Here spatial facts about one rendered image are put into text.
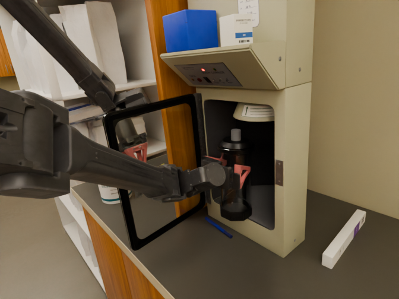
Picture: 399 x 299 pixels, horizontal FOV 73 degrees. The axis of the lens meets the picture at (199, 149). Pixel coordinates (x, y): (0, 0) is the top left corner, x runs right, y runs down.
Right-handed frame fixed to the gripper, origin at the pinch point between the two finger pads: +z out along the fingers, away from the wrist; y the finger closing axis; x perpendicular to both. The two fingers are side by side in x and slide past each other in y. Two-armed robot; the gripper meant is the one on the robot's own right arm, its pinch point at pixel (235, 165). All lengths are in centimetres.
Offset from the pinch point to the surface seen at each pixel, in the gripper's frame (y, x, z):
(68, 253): 174, 120, -10
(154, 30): 21.1, -38.9, -10.2
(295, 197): -17.1, 6.3, 4.4
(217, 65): -3.8, -28.7, -11.2
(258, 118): -7.0, -14.9, 1.0
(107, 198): 53, 22, -18
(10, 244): 232, 123, -43
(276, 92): -14.1, -22.2, -2.6
